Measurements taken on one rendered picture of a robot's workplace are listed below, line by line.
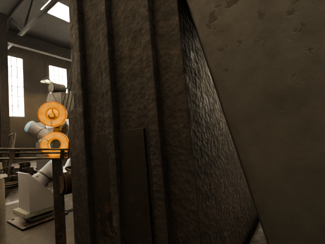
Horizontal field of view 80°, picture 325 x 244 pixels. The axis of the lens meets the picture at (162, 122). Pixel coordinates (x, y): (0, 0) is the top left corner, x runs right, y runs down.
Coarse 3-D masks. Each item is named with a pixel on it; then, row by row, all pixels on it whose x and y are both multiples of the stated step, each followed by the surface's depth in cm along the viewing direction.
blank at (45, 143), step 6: (54, 132) 116; (42, 138) 114; (48, 138) 115; (54, 138) 116; (60, 138) 117; (66, 138) 118; (42, 144) 114; (48, 144) 115; (60, 144) 117; (66, 144) 118; (48, 156) 114; (54, 156) 115
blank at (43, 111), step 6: (48, 102) 116; (54, 102) 117; (42, 108) 115; (48, 108) 116; (54, 108) 117; (60, 108) 118; (42, 114) 115; (60, 114) 118; (66, 114) 119; (42, 120) 115; (48, 120) 116; (54, 120) 117; (60, 120) 118; (54, 126) 117
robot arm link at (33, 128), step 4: (68, 120) 178; (28, 124) 139; (32, 124) 139; (36, 124) 141; (40, 124) 144; (68, 124) 175; (28, 128) 138; (32, 128) 138; (36, 128) 138; (40, 128) 139; (44, 128) 142; (48, 128) 150; (28, 132) 139; (32, 132) 138; (36, 132) 137; (36, 136) 138
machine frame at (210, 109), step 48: (96, 0) 88; (144, 0) 68; (96, 48) 88; (144, 48) 67; (192, 48) 69; (96, 96) 88; (144, 96) 71; (192, 96) 64; (96, 144) 85; (144, 144) 69; (192, 144) 60; (96, 192) 87; (144, 192) 69; (192, 192) 59; (240, 192) 95; (96, 240) 86; (144, 240) 69; (192, 240) 59; (240, 240) 86
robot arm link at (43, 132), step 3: (45, 129) 141; (51, 129) 140; (39, 132) 138; (42, 132) 138; (45, 132) 139; (48, 132) 139; (39, 135) 137; (42, 135) 137; (39, 138) 138; (39, 141) 136; (51, 141) 138; (54, 141) 140; (51, 144) 139
